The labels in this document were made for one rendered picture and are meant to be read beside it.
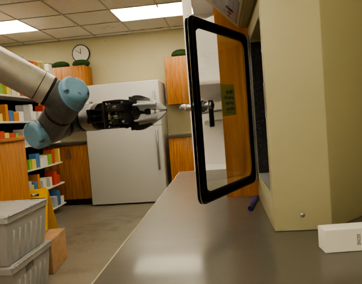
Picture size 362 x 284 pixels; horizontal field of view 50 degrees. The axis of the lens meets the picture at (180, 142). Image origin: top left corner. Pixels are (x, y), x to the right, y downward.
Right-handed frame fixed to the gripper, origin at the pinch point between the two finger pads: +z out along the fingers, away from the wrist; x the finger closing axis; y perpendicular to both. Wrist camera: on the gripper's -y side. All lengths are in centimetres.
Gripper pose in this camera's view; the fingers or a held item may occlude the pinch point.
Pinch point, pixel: (164, 110)
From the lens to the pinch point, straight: 98.1
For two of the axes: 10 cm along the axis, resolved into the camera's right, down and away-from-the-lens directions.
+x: -0.8, -10.0, -0.5
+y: -5.4, 0.9, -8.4
